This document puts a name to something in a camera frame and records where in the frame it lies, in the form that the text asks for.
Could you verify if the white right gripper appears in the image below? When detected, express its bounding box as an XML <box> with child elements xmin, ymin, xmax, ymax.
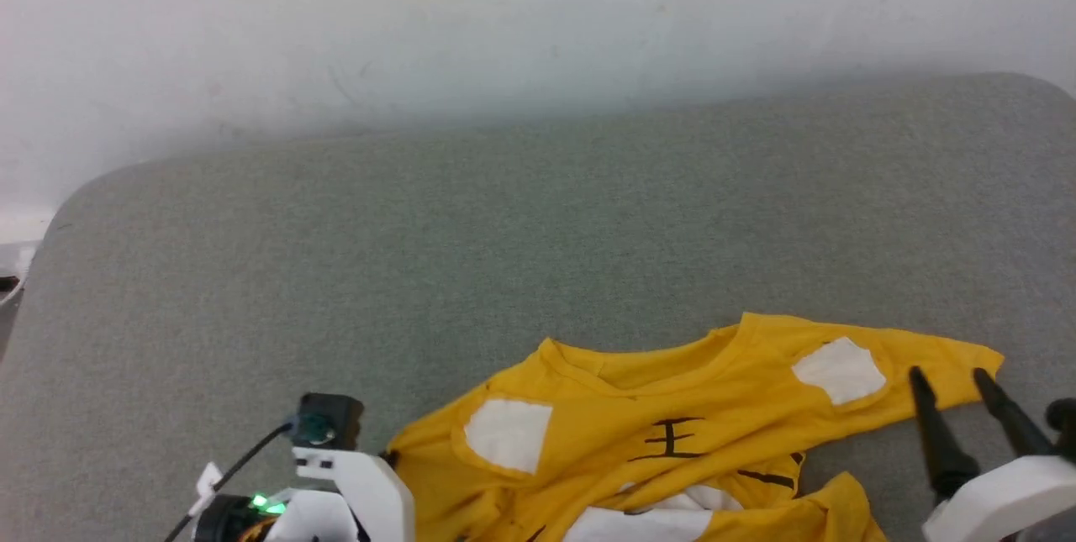
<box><xmin>910</xmin><ymin>367</ymin><xmax>1076</xmax><ymax>542</ymax></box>

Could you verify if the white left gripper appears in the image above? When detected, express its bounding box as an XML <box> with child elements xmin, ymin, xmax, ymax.
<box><xmin>294</xmin><ymin>448</ymin><xmax>415</xmax><ymax>542</ymax></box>

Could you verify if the yellow t-shirt with white patches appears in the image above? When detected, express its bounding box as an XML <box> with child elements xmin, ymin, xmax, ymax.
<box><xmin>382</xmin><ymin>313</ymin><xmax>1005</xmax><ymax>542</ymax></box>

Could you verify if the grey-green fabric sofa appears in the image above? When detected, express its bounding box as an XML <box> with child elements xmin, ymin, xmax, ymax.
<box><xmin>0</xmin><ymin>71</ymin><xmax>1076</xmax><ymax>542</ymax></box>

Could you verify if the black left cable teal plug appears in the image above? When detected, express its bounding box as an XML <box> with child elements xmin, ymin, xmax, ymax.
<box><xmin>164</xmin><ymin>416</ymin><xmax>324</xmax><ymax>542</ymax></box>

